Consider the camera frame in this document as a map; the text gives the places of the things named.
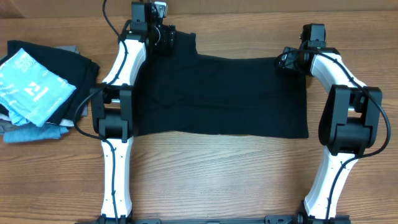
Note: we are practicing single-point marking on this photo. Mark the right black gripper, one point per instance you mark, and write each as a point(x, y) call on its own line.
point(287, 63)

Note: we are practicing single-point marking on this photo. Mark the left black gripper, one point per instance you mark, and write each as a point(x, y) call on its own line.
point(168, 33)

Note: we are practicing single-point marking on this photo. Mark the black t-shirt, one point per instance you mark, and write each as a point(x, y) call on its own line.
point(203, 94)

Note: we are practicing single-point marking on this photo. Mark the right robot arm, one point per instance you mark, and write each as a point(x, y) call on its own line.
point(347, 128)

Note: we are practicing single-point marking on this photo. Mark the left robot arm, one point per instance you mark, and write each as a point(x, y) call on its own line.
point(112, 103)

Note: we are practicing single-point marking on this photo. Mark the folded black shirt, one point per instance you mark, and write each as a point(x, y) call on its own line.
point(49, 57)

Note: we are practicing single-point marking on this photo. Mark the folded light blue printed shirt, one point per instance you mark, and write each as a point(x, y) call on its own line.
point(29, 91)

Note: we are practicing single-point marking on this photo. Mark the folded blue heather shirt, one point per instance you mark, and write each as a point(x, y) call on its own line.
point(25, 137)

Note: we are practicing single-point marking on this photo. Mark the folded white grey garment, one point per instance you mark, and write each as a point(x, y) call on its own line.
point(6, 123)

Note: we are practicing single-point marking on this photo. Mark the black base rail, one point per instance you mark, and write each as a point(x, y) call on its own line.
point(269, 219)

